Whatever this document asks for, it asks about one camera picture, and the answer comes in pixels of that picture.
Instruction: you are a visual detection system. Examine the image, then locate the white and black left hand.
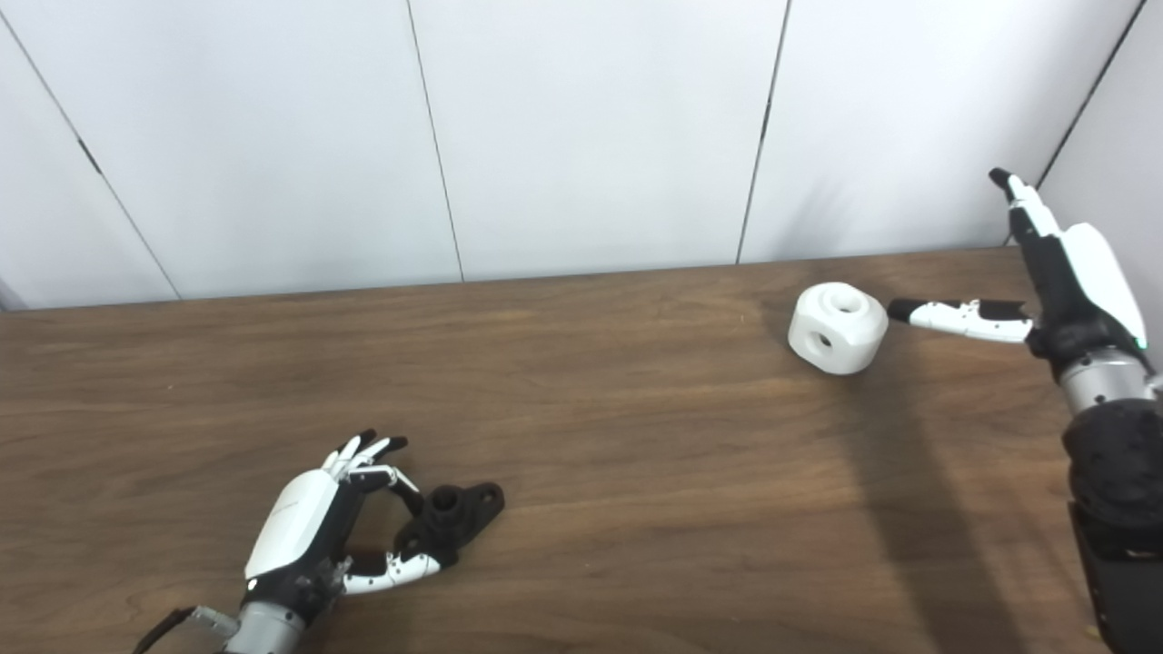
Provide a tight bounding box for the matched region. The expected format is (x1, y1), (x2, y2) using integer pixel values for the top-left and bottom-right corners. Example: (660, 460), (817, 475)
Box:
(244, 430), (443, 628)

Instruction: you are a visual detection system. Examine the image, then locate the white and black right hand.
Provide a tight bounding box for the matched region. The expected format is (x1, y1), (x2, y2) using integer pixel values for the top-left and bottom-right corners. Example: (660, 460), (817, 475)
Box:
(887, 168), (1150, 369)

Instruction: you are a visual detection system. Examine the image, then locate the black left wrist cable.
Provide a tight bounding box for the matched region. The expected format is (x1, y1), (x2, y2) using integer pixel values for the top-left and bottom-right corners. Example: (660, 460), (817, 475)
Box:
(134, 607), (196, 654)

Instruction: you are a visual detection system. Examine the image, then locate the black flanged holder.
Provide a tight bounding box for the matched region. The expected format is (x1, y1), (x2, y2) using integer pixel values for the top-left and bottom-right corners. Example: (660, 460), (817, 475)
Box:
(393, 482), (505, 564)

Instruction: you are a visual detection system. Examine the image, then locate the round white piece with holes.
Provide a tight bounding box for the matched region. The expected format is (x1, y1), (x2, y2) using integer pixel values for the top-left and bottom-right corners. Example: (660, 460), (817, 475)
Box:
(787, 282), (890, 376)

